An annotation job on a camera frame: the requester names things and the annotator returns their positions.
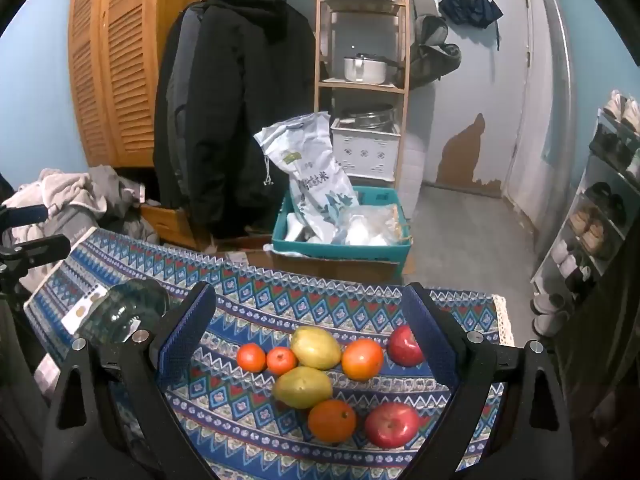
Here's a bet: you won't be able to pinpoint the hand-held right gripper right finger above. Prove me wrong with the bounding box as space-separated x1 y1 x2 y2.
402 282 576 480

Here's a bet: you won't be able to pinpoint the grey shoe rack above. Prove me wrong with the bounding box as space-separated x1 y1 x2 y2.
530 90 640 341

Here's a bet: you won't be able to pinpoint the white printed rice bag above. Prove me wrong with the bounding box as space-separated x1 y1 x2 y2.
253 111 360 241

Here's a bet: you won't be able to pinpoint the group of assorted shoes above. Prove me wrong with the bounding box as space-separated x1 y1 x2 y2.
532 89 640 336

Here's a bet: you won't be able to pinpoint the black jacket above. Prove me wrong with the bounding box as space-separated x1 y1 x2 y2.
152 0 318 238

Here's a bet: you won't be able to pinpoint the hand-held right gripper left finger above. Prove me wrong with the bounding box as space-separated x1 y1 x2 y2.
42 281 221 480

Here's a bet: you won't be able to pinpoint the dark glass bowl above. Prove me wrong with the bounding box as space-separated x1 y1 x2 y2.
75 279 172 348

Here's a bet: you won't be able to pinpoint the grey sweatshirt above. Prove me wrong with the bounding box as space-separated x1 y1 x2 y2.
87 165 161 246

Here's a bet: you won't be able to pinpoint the white door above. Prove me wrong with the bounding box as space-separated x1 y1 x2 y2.
502 0 576 241

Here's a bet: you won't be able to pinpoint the large orange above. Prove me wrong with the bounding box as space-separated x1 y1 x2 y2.
307 399 357 444
341 338 385 381

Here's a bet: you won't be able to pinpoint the dark blue umbrella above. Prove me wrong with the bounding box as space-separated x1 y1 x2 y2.
438 0 504 51

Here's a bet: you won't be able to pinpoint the clear plastic bags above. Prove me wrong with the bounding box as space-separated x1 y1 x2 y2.
332 205 406 247

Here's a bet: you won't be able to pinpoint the white plastic basket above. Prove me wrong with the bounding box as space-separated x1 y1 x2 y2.
331 119 402 181

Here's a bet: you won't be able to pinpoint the steel pot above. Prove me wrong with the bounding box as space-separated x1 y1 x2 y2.
340 104 396 128

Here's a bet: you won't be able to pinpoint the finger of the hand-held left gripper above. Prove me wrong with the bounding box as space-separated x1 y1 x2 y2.
0 205 49 227
0 234 72 271

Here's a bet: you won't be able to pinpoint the teal plastic crate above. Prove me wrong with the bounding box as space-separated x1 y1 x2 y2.
271 186 414 276

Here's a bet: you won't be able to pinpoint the wooden louvered wardrobe door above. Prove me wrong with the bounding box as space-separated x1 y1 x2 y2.
67 0 201 168

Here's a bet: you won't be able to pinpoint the small tangerine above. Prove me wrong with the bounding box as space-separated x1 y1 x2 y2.
266 346 299 376
236 343 267 373

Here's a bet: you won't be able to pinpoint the green backpack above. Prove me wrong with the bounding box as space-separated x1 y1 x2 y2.
407 14 463 88

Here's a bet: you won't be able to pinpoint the white smartphone with stickers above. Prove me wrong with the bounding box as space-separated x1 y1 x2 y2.
64 284 108 333

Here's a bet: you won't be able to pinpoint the wooden drawer box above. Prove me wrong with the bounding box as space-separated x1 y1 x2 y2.
140 202 201 251

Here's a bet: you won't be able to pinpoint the white cooking pot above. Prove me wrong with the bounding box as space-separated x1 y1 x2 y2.
343 52 401 85

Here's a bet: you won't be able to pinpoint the blue patterned tablecloth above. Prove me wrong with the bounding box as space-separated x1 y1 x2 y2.
22 227 516 480

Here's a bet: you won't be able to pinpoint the red apple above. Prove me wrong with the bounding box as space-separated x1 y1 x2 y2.
364 402 421 450
387 324 425 367

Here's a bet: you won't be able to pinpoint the grey jacket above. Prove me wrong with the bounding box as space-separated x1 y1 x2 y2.
162 2 206 201

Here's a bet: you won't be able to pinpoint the wooden shelf rack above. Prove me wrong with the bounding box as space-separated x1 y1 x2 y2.
315 0 418 186

